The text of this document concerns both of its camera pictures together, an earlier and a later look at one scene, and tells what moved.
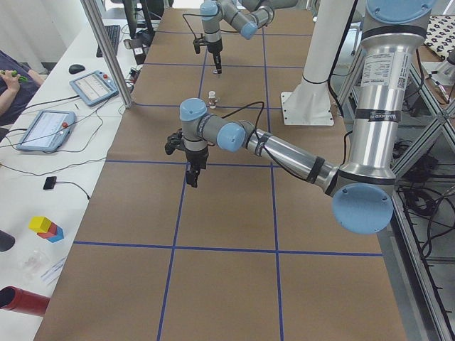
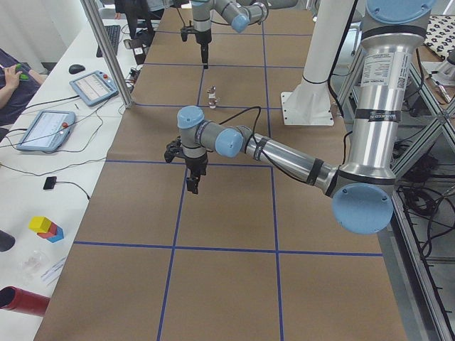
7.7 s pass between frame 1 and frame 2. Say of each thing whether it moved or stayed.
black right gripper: moved
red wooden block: stayed
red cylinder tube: stayed
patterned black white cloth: stayed
